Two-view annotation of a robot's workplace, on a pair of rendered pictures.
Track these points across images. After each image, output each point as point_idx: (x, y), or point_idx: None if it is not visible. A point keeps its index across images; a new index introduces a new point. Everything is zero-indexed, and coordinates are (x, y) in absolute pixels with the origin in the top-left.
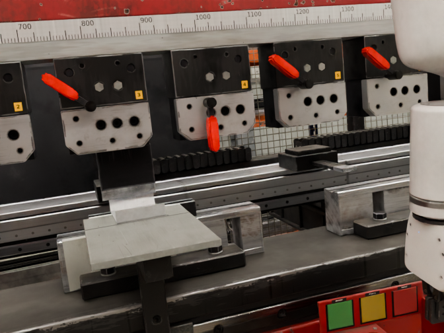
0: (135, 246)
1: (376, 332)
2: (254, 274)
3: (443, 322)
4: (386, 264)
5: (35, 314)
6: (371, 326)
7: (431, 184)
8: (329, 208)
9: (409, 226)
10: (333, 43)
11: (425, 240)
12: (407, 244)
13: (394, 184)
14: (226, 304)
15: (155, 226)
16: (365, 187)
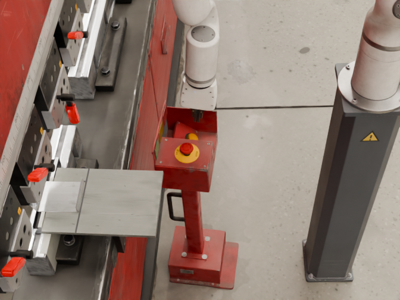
0: (141, 211)
1: (183, 144)
2: (115, 166)
3: (184, 113)
4: (136, 100)
5: (77, 295)
6: (162, 139)
7: (208, 74)
8: (77, 86)
9: (185, 90)
10: None
11: (200, 94)
12: (184, 97)
13: (96, 43)
14: None
15: (106, 193)
16: (90, 59)
